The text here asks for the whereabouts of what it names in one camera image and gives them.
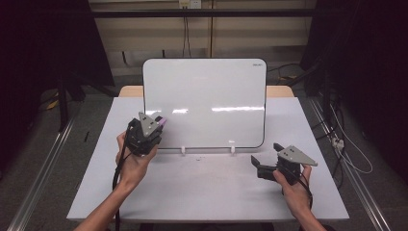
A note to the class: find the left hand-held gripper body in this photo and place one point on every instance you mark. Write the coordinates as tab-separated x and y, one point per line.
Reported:
146	128

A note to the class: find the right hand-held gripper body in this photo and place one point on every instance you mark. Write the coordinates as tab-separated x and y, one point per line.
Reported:
293	155

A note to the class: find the black and purple eraser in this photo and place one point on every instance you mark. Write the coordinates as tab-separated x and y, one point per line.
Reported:
163	122

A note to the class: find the white whiteboard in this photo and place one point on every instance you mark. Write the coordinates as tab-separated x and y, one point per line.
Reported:
208	96

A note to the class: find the person's right hand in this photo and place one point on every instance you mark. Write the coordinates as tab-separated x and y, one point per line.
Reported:
296	195

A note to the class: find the person's left hand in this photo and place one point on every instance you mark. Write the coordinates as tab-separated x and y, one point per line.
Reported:
134	170

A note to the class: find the white whiteboard support clip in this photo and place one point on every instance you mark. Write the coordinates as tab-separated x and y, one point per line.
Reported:
183	150
233	149

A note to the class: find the small black floor piece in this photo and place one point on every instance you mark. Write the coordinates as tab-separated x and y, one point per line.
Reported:
86	136

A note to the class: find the black metal stand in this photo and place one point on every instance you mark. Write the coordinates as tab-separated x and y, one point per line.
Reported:
63	106

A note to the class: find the thin yellow vertical pipe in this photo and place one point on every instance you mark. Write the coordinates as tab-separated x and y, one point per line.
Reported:
211	29

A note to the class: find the black horizontal metal bar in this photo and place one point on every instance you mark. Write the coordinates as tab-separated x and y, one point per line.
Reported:
198	13

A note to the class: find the aluminium floor rail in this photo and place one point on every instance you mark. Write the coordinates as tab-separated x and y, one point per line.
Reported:
41	173
359	179

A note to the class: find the white wall socket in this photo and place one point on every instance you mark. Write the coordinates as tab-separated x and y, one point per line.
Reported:
190	3

